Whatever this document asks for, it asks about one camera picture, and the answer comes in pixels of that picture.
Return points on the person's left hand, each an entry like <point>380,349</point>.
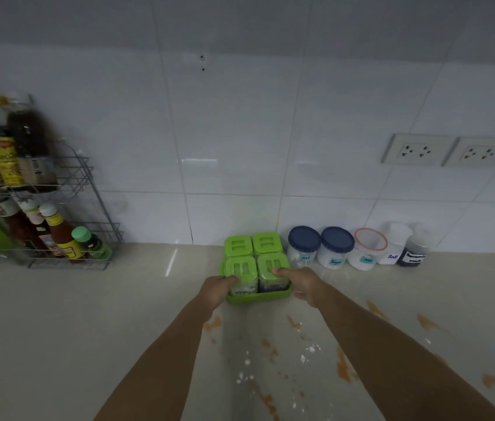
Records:
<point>212,294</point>

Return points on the person's right hand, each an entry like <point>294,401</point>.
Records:
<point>311,287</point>

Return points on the person's left fingers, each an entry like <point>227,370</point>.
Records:
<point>231,281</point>

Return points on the person's right thumb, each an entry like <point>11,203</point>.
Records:
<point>282,272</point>

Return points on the green plastic condiment tray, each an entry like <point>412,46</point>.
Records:
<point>273,297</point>

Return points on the person's left forearm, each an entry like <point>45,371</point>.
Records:
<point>164,368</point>

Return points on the person's right forearm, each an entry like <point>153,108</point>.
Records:
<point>396,363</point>

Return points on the green lid condiment jar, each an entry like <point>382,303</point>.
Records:
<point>242,272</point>
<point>267,244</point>
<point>238,246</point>
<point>269,276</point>

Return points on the blue lid plastic jar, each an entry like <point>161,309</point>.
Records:
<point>336,247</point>
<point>303,246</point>

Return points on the red rimmed lid jar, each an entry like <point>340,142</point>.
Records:
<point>368,249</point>

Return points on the white cap plastic bottle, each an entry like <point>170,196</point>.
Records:
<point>394,243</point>

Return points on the dark seasoning bottle clear cap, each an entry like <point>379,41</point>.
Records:
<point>415,251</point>

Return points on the green cap small bottle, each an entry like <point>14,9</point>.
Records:
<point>91,246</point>

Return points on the orange cap chili sauce bottle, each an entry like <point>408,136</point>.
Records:
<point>64,241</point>

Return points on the white label sauce jar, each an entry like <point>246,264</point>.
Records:
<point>4,208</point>

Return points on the tall dark sauce bottle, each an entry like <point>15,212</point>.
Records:
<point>32,140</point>

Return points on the yellow label sauce bottle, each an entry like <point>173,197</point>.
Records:
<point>5,160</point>

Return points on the white wall power outlet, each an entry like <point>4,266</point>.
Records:
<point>477,152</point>
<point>418,149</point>

